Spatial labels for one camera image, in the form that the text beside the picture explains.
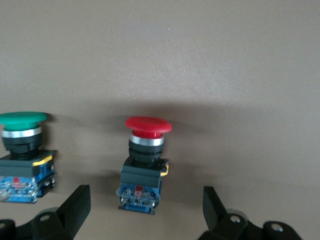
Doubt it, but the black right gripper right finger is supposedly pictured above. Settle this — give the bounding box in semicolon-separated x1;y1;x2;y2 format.
197;186;302;240

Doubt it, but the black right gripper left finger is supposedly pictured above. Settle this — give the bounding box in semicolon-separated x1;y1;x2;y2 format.
0;184;92;240

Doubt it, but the red mushroom push button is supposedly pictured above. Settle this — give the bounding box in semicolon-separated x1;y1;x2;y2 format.
116;116;173;216

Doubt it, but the green mushroom push button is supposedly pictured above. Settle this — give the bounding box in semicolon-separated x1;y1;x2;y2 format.
0;111;58;205

